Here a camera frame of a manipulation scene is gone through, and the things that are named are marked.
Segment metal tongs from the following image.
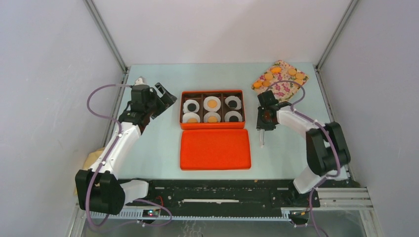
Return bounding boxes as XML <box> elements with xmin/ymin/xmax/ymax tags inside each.
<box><xmin>259</xmin><ymin>129</ymin><xmax>265</xmax><ymax>148</ymax></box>

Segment black sandwich cookie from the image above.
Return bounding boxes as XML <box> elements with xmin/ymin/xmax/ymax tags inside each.
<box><xmin>228</xmin><ymin>116</ymin><xmax>240</xmax><ymax>122</ymax></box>
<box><xmin>187</xmin><ymin>103</ymin><xmax>197</xmax><ymax>112</ymax></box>
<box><xmin>227</xmin><ymin>100</ymin><xmax>238</xmax><ymax>110</ymax></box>

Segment floral tray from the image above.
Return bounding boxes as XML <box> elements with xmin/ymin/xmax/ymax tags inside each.
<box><xmin>251</xmin><ymin>60</ymin><xmax>309</xmax><ymax>101</ymax></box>

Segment orange tin lid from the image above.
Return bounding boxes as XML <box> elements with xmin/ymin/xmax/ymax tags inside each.
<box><xmin>180</xmin><ymin>129</ymin><xmax>251</xmax><ymax>171</ymax></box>

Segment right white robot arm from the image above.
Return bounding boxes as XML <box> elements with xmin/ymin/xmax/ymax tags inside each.
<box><xmin>256</xmin><ymin>91</ymin><xmax>351</xmax><ymax>206</ymax></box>

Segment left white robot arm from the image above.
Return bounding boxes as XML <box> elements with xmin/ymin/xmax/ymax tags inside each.
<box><xmin>75</xmin><ymin>80</ymin><xmax>177</xmax><ymax>215</ymax></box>

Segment white paper cup top-left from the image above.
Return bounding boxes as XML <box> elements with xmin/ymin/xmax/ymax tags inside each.
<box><xmin>183</xmin><ymin>99</ymin><xmax>200</xmax><ymax>113</ymax></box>

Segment white paper cup bottom-left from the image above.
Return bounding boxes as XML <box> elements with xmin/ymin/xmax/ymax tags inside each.
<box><xmin>182</xmin><ymin>112</ymin><xmax>201</xmax><ymax>123</ymax></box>

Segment white paper cup bottom-right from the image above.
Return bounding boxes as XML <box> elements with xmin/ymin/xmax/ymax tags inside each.
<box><xmin>224</xmin><ymin>111</ymin><xmax>243</xmax><ymax>122</ymax></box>

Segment orange cookie on tray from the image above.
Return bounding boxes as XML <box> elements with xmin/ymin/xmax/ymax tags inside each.
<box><xmin>295</xmin><ymin>73</ymin><xmax>305</xmax><ymax>80</ymax></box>
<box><xmin>208</xmin><ymin>116</ymin><xmax>218</xmax><ymax>123</ymax></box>
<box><xmin>262</xmin><ymin>80</ymin><xmax>271</xmax><ymax>87</ymax></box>
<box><xmin>270</xmin><ymin>67</ymin><xmax>282</xmax><ymax>74</ymax></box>
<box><xmin>263</xmin><ymin>73</ymin><xmax>274</xmax><ymax>80</ymax></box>
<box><xmin>294</xmin><ymin>79</ymin><xmax>305</xmax><ymax>85</ymax></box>
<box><xmin>288</xmin><ymin>68</ymin><xmax>298</xmax><ymax>77</ymax></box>

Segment white paper cup top-middle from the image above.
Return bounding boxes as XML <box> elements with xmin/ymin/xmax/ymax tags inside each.
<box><xmin>203</xmin><ymin>96</ymin><xmax>221</xmax><ymax>112</ymax></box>

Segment white paper cup top-right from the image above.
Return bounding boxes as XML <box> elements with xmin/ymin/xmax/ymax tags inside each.
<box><xmin>225</xmin><ymin>96</ymin><xmax>242</xmax><ymax>110</ymax></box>

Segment white paper cup bottom-middle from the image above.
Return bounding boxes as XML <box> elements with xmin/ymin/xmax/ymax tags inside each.
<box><xmin>204</xmin><ymin>112</ymin><xmax>221</xmax><ymax>123</ymax></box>

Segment orange cookie tin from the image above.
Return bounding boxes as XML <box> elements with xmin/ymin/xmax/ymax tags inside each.
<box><xmin>179</xmin><ymin>90</ymin><xmax>246</xmax><ymax>130</ymax></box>

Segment yellow cloth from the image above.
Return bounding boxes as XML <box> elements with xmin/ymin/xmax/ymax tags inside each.
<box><xmin>76</xmin><ymin>148</ymin><xmax>105</xmax><ymax>195</ymax></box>

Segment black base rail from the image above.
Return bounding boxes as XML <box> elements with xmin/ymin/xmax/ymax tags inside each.
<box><xmin>145</xmin><ymin>179</ymin><xmax>320</xmax><ymax>218</ymax></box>

